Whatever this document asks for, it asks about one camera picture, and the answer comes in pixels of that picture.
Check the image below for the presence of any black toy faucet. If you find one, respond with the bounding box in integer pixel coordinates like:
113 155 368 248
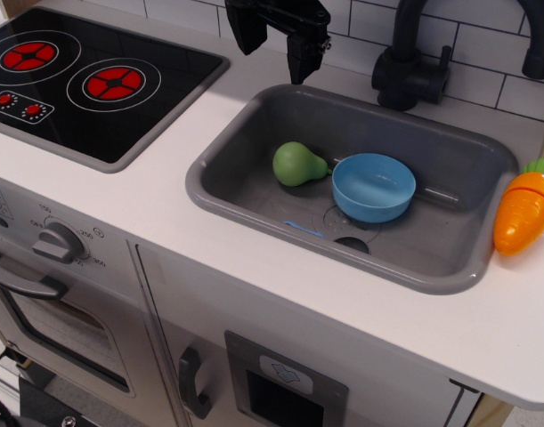
371 1 544 111

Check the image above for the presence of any grey oven knob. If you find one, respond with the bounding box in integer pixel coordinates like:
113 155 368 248
31 222 85 264

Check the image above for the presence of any green toy pear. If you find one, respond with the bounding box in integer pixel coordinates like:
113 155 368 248
272 141 332 187

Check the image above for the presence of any toy oven door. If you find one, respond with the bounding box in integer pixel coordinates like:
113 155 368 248
0 248 175 427

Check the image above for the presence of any red stove knob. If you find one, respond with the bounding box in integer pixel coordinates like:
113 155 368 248
25 104 41 117
0 94 13 107

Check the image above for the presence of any grey plastic sink basin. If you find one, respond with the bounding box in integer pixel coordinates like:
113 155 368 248
186 85 518 294

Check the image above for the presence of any grey oven door handle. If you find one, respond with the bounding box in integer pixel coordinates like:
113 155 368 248
0 254 68 301

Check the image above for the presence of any grey cabinet door handle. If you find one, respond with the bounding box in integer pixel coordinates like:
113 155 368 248
177 347 213 420

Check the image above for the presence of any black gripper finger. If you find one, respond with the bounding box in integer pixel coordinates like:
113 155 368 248
287 33 326 85
226 8 267 55

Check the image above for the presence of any blue plastic bowl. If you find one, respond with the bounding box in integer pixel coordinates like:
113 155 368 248
332 153 417 223

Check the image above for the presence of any red stove knob left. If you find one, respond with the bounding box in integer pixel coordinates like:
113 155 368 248
0 94 13 107

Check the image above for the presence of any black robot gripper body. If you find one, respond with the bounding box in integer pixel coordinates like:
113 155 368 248
224 1 330 43

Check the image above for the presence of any orange toy carrot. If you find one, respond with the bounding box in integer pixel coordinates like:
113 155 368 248
493 158 544 256

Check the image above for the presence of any black toy stovetop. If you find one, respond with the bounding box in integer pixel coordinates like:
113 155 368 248
0 7 230 173

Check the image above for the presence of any blue handled grey spoon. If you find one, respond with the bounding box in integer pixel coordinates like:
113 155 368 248
283 221 326 238

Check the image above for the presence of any grey dispenser panel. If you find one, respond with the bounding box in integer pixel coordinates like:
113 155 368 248
224 331 349 427

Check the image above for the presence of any red stove knob right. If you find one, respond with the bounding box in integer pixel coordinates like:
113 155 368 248
25 104 41 117

